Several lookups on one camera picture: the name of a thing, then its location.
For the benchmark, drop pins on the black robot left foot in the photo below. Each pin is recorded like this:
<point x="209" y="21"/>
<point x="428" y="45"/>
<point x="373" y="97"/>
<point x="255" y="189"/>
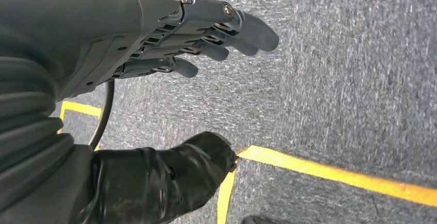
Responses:
<point x="256" y="220"/>

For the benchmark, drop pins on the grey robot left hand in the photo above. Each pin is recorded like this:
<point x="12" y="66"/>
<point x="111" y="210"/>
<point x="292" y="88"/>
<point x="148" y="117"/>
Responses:
<point x="85" y="28"/>

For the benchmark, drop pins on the yellow floor tape square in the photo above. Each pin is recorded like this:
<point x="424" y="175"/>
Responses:
<point x="341" y="174"/>

